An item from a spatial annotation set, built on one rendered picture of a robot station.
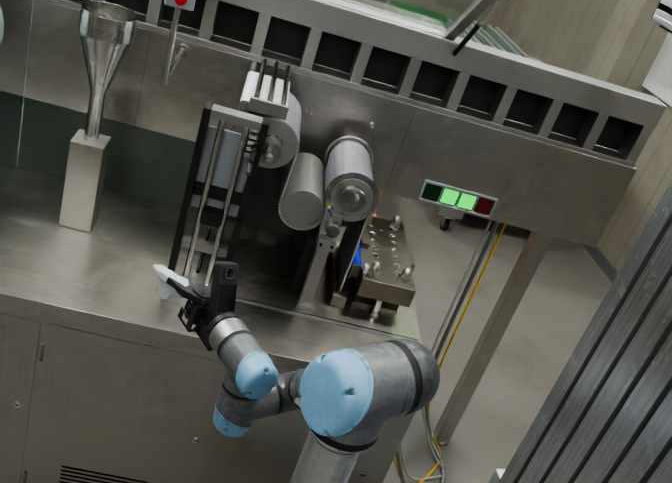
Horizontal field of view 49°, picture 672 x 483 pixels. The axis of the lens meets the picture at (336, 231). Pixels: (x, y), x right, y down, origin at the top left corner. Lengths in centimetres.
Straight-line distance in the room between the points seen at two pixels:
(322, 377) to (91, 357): 108
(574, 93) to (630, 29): 305
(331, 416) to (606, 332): 39
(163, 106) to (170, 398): 86
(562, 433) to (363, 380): 28
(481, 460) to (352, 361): 231
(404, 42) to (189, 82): 64
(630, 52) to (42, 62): 402
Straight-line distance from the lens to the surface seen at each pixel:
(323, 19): 220
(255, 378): 134
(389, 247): 232
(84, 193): 219
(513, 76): 231
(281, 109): 190
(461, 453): 333
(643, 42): 547
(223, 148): 187
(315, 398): 110
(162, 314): 198
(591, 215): 258
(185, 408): 213
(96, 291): 202
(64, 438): 229
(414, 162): 236
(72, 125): 242
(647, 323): 97
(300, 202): 203
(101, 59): 202
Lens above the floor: 211
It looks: 28 degrees down
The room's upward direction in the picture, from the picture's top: 19 degrees clockwise
